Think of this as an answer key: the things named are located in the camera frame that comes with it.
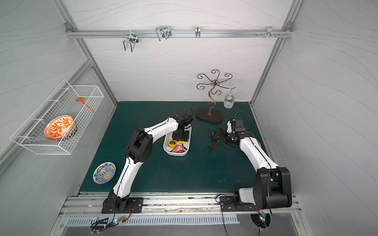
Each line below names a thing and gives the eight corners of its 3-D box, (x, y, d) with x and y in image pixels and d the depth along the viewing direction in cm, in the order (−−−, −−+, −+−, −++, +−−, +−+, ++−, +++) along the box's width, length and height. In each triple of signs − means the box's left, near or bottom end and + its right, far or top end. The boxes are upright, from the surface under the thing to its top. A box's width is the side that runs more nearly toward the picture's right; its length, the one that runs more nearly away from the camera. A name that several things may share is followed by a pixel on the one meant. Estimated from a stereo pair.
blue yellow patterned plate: (93, 174, 84) (89, 172, 81) (112, 160, 89) (109, 158, 87) (100, 187, 80) (96, 185, 77) (119, 172, 85) (117, 170, 82)
